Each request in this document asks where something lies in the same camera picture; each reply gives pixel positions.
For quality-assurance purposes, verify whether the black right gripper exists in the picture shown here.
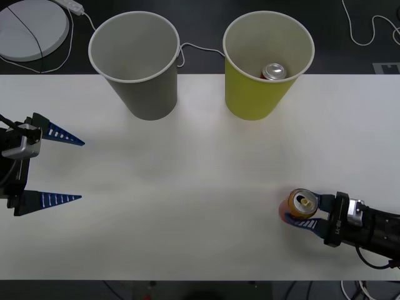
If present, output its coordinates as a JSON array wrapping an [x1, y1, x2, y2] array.
[[282, 191, 351, 248]]

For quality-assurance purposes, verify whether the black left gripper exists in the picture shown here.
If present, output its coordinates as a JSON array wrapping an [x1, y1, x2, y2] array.
[[0, 112, 86, 217]]

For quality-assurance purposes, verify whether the orange drink can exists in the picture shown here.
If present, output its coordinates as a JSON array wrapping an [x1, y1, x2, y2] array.
[[277, 188, 319, 224]]

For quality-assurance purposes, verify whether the grey plastic bin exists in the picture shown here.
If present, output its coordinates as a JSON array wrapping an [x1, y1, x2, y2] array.
[[87, 11, 181, 121]]

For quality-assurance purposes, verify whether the yellow-green plastic bin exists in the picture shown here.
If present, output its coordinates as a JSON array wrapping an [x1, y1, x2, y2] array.
[[222, 10, 315, 121]]

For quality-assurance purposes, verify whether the white round disc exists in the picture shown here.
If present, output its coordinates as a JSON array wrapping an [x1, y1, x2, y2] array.
[[0, 0, 71, 62]]

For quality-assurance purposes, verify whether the white power strip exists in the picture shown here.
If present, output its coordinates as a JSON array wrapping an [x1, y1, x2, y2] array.
[[51, 0, 86, 15]]

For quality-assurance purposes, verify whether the thin black cable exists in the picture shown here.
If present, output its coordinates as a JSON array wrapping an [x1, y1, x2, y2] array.
[[6, 5, 44, 74]]

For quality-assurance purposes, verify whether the looped white cable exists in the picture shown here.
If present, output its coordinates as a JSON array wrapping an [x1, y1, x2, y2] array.
[[341, 0, 400, 47]]

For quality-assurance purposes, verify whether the white power strip cable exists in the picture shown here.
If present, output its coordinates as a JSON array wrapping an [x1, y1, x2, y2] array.
[[81, 9, 226, 68]]

